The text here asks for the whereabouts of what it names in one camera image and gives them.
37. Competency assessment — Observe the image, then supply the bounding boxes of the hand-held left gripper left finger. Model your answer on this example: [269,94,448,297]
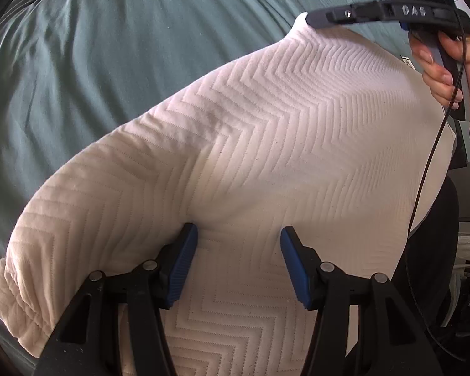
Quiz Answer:
[35,223,198,376]

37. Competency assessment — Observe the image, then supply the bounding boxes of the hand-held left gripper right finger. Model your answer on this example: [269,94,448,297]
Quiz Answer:
[281,226,443,376]

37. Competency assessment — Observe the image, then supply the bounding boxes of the cream quilted pants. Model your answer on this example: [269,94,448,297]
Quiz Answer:
[0,12,457,376]

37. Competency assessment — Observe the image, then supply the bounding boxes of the person's right hand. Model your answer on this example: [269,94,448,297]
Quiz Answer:
[409,33,470,106]

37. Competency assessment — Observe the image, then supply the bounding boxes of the green duvet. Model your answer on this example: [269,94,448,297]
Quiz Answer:
[0,0,420,361]

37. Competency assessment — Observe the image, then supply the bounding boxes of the black cable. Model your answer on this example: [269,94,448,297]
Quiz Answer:
[405,6,468,363]

